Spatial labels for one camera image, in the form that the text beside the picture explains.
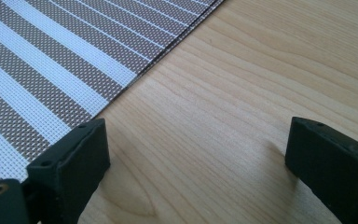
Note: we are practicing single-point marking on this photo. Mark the brown white striped woven placemat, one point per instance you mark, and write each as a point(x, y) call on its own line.
point(59, 62)

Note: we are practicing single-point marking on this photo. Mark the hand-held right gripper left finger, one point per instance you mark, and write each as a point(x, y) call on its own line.
point(71, 168)

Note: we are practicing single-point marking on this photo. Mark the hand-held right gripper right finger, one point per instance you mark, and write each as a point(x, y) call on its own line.
point(335, 161)

